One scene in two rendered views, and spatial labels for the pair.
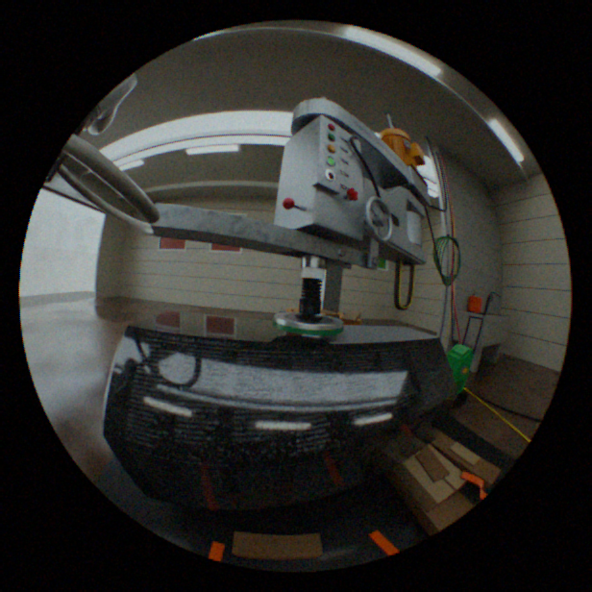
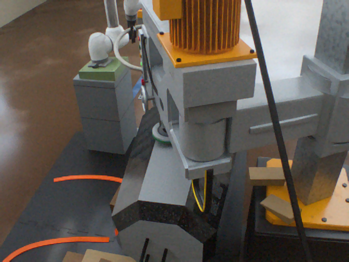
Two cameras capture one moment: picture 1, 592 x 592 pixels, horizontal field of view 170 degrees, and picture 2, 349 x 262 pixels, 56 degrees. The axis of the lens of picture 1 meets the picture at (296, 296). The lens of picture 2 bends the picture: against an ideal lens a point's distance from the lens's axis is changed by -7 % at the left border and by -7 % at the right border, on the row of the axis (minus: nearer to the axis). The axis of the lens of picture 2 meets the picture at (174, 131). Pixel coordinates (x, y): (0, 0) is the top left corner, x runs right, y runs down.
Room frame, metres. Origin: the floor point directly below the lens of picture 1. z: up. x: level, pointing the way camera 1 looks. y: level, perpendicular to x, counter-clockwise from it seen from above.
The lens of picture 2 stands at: (1.29, -1.70, 2.19)
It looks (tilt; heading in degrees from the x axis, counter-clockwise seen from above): 36 degrees down; 112
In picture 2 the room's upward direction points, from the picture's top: 2 degrees counter-clockwise
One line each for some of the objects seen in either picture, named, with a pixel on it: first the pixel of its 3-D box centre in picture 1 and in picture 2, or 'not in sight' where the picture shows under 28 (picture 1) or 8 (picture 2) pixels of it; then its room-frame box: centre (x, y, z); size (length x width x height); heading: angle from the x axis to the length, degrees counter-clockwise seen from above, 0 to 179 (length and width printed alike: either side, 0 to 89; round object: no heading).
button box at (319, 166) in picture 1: (327, 150); (143, 54); (0.47, -0.05, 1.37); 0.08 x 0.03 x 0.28; 125
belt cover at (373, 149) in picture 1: (375, 164); (181, 38); (0.80, -0.33, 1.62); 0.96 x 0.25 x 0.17; 125
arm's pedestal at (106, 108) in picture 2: not in sight; (107, 107); (-0.35, 0.71, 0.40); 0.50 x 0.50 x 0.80; 7
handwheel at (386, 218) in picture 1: (370, 221); (150, 97); (0.57, -0.21, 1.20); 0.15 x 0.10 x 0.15; 125
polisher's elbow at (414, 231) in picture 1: (406, 231); (202, 129); (0.97, -0.59, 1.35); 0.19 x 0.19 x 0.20
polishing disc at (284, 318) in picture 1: (308, 319); (169, 130); (0.60, -0.05, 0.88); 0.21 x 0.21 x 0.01
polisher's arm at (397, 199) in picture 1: (385, 222); (182, 104); (0.81, -0.38, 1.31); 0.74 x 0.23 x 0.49; 125
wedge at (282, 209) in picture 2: (351, 315); (280, 206); (1.35, -0.40, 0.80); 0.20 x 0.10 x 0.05; 150
